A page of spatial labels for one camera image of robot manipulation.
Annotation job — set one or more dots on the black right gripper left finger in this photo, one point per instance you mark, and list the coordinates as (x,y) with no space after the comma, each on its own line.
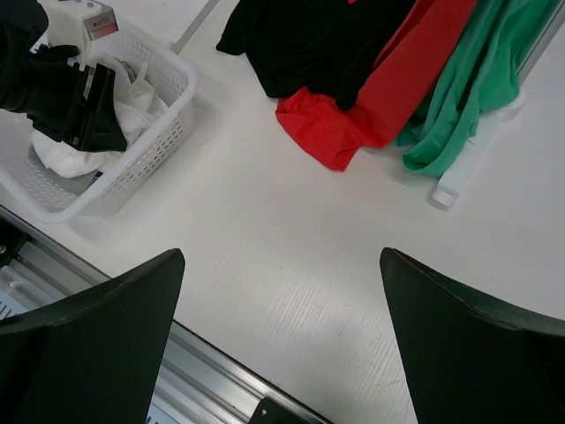
(97,344)

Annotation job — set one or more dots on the black tank top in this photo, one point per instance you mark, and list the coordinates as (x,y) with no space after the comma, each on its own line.
(328,47)

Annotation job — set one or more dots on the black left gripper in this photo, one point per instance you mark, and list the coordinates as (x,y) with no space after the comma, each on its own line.
(56,90)

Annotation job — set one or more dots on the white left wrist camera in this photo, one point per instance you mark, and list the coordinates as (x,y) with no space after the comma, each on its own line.
(78,23)

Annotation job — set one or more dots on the red tank top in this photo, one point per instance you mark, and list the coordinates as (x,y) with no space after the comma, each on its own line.
(402,75)

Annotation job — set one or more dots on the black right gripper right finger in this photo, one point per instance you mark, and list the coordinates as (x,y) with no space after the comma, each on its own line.
(469,357)

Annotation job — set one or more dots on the aluminium mounting rail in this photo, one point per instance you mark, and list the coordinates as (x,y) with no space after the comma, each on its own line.
(132,353)

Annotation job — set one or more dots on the green tank top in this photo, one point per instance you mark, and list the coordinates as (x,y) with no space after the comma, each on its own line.
(481,75)

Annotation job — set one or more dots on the white plastic perforated basket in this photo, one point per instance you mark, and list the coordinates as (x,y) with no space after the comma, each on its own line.
(157,122)

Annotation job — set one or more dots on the white tank top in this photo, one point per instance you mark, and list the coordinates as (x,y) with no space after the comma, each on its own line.
(136,107)

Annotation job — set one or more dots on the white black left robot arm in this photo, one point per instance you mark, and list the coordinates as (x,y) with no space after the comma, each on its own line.
(24,27)

